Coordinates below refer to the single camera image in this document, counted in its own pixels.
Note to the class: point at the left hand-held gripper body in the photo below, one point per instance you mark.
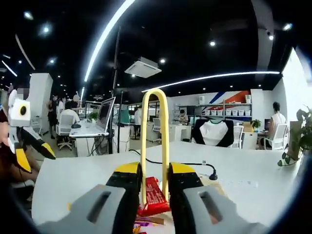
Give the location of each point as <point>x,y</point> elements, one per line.
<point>17,117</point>

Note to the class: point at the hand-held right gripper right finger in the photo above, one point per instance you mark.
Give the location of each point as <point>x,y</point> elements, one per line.
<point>182,185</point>

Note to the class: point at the small potted plant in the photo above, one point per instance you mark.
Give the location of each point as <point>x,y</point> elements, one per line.
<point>256,123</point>

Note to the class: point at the white office chair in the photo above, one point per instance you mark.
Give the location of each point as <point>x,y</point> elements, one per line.
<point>64,124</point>
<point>280,136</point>

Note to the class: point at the red food snack packet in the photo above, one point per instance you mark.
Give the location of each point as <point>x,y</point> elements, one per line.
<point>153,195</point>

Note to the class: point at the black tripod pole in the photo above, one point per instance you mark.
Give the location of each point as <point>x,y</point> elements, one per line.
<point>111,136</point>

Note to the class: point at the silver laptop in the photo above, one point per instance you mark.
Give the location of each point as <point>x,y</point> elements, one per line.
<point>104,114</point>

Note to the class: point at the beige hexagonal container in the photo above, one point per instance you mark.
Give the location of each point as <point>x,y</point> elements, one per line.
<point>218,189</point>

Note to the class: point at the large potted plant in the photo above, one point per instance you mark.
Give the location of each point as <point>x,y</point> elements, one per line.
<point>304,136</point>

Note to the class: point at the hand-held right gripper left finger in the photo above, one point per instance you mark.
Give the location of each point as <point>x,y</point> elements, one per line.
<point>124,187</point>

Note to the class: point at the purple label food snack packet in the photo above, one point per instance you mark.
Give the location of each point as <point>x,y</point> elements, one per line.
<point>146,223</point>

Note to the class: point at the green desk plant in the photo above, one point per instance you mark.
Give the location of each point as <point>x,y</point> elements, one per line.
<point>92,116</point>

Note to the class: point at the person's left hand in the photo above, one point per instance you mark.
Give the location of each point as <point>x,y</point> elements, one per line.
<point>3,132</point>

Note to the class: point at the ceiling air conditioner unit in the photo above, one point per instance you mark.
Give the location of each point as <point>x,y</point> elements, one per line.
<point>142,68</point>

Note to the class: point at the storage shelf with white bins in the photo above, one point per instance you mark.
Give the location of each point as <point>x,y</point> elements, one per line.
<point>226,112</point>

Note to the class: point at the beige plastic food tongs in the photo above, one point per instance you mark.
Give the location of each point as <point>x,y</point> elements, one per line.
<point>144,146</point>

